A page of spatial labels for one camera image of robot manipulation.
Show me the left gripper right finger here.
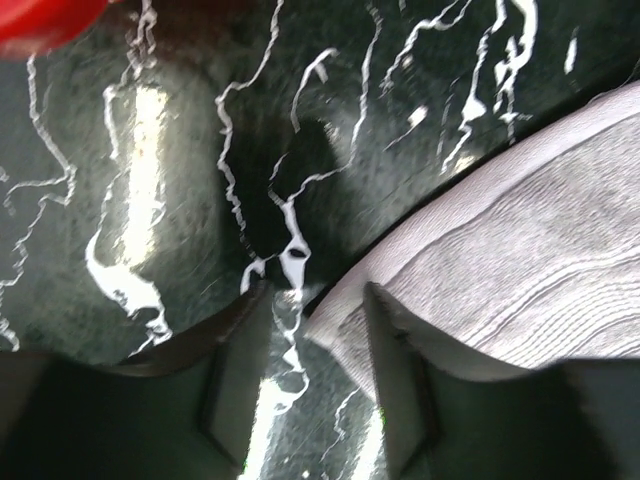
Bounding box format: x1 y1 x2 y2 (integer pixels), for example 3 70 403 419
363 283 639 479

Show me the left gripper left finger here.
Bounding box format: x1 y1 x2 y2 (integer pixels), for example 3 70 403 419
1 281 272 479

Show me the red plastic tray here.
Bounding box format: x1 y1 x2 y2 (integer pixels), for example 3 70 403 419
1 0 111 56

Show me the grey towel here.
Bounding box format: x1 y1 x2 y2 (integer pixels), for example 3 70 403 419
305 84 639 395

